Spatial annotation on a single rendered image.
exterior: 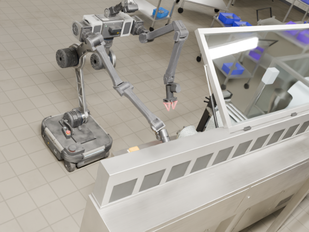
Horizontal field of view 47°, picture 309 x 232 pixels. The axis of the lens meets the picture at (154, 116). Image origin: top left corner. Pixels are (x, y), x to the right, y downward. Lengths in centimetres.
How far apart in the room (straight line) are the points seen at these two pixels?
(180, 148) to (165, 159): 10
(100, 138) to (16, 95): 126
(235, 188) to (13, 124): 270
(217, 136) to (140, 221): 54
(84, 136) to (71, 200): 63
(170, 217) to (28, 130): 258
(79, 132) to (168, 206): 211
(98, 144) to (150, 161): 210
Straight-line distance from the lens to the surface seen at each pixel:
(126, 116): 434
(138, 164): 144
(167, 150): 155
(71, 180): 351
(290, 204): 342
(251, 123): 192
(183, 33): 263
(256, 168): 205
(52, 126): 365
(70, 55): 340
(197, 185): 177
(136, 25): 296
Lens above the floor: 267
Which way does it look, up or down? 36 degrees down
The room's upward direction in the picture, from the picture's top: 19 degrees clockwise
